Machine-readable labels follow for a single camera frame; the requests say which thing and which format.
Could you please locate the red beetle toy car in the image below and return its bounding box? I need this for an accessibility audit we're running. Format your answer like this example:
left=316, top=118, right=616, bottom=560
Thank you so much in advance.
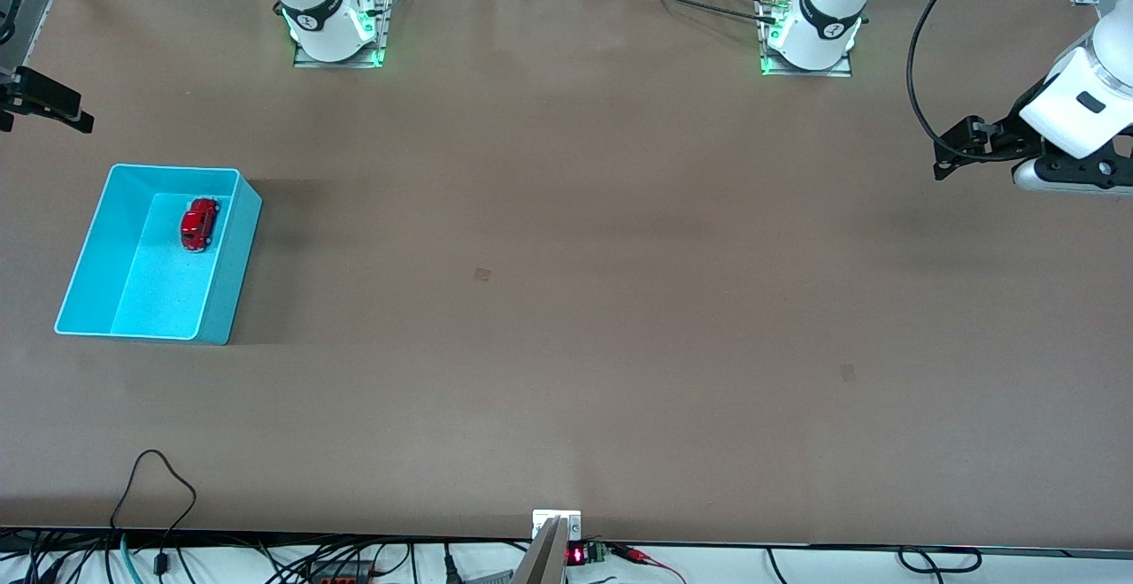
left=180, top=196, right=221, bottom=254

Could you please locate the blue plastic box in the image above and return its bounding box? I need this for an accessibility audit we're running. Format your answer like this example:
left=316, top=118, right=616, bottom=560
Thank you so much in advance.
left=54, top=164, right=264, bottom=346

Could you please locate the grey side panel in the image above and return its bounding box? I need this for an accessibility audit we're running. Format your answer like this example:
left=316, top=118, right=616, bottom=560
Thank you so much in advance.
left=0, top=0, right=59, bottom=73

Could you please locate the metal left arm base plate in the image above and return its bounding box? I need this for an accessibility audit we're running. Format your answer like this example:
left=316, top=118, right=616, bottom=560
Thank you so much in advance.
left=759, top=0, right=854, bottom=80

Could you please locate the thin black looping cable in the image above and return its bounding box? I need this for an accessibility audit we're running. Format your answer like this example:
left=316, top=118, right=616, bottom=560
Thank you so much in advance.
left=110, top=450, right=198, bottom=578

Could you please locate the black coiled cable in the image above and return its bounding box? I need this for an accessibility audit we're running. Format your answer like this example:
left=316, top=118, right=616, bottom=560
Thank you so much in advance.
left=898, top=546, right=983, bottom=575

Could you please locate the red clip lead wire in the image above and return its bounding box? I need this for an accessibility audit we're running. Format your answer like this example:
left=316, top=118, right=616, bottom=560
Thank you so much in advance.
left=609, top=544, right=688, bottom=584

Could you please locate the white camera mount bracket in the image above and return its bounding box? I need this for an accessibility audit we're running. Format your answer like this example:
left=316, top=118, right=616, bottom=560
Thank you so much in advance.
left=532, top=510, right=582, bottom=542

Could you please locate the grey camera mount bar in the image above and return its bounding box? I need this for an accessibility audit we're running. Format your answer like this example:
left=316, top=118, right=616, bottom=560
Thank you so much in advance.
left=511, top=517, right=568, bottom=584

